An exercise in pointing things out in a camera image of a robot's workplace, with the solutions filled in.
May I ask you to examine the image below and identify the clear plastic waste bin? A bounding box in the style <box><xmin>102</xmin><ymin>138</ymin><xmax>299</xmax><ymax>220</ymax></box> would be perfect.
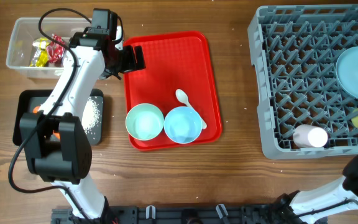
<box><xmin>6</xmin><ymin>17</ymin><xmax>90</xmax><ymax>79</ymax></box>

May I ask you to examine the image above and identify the red serving tray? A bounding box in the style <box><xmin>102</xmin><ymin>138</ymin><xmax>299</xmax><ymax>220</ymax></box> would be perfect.
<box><xmin>124</xmin><ymin>31</ymin><xmax>223</xmax><ymax>145</ymax></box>

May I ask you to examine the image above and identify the red snack wrapper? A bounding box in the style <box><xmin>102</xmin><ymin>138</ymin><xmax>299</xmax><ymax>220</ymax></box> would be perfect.
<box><xmin>46</xmin><ymin>42</ymin><xmax>65</xmax><ymax>63</ymax></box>

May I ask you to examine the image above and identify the white rice pile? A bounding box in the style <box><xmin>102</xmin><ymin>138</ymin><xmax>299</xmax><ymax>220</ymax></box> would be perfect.
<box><xmin>81</xmin><ymin>96</ymin><xmax>104</xmax><ymax>145</ymax></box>

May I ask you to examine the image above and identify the pink plastic cup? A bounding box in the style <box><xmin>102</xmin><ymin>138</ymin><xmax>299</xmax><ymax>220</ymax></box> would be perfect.
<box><xmin>293</xmin><ymin>124</ymin><xmax>328</xmax><ymax>147</ymax></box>

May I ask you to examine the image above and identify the white napkin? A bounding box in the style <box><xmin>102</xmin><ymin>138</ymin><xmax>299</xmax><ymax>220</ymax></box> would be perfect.
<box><xmin>54</xmin><ymin>63</ymin><xmax>64</xmax><ymax>77</ymax></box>

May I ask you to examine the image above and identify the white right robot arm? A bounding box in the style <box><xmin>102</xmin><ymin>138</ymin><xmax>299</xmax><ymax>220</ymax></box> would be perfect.
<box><xmin>277</xmin><ymin>155</ymin><xmax>358</xmax><ymax>223</ymax></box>

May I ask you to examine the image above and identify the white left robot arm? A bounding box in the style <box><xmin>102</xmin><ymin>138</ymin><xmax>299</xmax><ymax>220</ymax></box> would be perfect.
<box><xmin>8</xmin><ymin>9</ymin><xmax>145</xmax><ymax>223</ymax></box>

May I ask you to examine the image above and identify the mint green bowl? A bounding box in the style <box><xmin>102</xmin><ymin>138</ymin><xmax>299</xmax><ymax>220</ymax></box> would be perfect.
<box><xmin>126</xmin><ymin>103</ymin><xmax>164</xmax><ymax>141</ymax></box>

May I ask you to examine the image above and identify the grey dishwasher rack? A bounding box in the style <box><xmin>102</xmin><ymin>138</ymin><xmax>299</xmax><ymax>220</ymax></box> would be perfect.
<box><xmin>247</xmin><ymin>4</ymin><xmax>358</xmax><ymax>159</ymax></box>

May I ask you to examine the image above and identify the orange carrot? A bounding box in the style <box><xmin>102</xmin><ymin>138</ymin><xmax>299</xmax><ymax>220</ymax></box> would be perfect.
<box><xmin>32</xmin><ymin>105</ymin><xmax>60</xmax><ymax>140</ymax></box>

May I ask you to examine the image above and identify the black waste tray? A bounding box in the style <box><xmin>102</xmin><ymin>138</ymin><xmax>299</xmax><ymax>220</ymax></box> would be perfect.
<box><xmin>12</xmin><ymin>88</ymin><xmax>104</xmax><ymax>146</ymax></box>

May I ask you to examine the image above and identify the white plastic spoon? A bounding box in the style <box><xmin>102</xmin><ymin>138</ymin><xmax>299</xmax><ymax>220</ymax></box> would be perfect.
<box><xmin>175</xmin><ymin>89</ymin><xmax>208</xmax><ymax>129</ymax></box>

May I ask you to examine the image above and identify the light blue bowl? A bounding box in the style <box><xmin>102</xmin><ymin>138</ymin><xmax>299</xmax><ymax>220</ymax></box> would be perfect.
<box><xmin>164</xmin><ymin>106</ymin><xmax>203</xmax><ymax>144</ymax></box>

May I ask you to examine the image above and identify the yellow foil wrapper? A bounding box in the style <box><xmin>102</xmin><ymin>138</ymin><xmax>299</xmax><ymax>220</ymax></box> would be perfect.
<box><xmin>29</xmin><ymin>37</ymin><xmax>50</xmax><ymax>67</ymax></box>

